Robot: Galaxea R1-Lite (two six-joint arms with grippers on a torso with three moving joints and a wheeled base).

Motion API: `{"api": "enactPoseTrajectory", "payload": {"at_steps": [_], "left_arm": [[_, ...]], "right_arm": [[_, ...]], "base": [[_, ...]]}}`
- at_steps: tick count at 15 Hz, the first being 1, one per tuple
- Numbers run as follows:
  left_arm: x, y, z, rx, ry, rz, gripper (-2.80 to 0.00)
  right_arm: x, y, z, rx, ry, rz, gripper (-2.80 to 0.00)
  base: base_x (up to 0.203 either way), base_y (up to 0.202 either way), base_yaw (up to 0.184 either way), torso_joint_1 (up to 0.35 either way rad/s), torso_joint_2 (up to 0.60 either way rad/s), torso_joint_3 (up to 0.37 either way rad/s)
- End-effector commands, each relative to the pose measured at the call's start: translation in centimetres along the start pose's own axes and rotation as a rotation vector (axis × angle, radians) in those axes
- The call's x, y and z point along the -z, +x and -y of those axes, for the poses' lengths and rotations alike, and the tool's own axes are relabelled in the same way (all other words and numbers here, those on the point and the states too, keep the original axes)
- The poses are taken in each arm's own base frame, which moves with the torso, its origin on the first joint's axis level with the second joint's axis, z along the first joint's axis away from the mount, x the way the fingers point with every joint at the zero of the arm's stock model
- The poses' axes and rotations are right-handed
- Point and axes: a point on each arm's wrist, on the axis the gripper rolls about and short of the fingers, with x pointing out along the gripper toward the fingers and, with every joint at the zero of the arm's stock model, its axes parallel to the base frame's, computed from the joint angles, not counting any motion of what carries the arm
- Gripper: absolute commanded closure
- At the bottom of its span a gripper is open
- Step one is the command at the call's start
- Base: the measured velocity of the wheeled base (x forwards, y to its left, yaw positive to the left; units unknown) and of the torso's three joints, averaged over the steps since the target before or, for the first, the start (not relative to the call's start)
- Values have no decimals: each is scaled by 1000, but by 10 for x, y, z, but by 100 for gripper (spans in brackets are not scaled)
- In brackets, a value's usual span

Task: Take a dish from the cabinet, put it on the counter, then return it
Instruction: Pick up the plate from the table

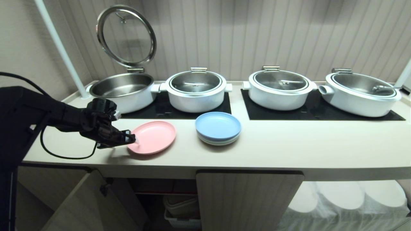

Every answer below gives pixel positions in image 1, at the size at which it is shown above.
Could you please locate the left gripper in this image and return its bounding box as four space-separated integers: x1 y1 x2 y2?
80 119 141 150

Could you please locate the pink plate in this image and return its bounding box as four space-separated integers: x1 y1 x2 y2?
127 121 177 155

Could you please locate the open wooden cabinet door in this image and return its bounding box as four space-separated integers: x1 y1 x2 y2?
40 170 149 231

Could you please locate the closed wooden cabinet door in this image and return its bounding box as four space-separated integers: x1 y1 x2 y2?
196 170 305 231

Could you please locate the black induction cooktop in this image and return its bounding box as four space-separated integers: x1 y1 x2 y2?
119 91 232 120
241 89 406 121

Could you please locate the white pot without lid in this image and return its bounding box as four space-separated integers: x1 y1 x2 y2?
86 73 161 115

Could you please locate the blue plate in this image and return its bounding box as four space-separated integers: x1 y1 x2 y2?
195 112 242 140

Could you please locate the white plate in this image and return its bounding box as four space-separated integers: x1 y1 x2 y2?
198 136 239 147

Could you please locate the pale green plate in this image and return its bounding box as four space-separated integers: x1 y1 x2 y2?
196 131 241 143

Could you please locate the white storage bin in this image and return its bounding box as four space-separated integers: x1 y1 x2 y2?
163 195 202 230

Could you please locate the raised glass pot lid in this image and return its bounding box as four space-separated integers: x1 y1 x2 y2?
96 4 157 73

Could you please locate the white pole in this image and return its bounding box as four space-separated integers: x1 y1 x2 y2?
34 0 91 99
394 59 411 89

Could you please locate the black cable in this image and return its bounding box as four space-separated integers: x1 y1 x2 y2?
0 72 50 97
40 126 98 160

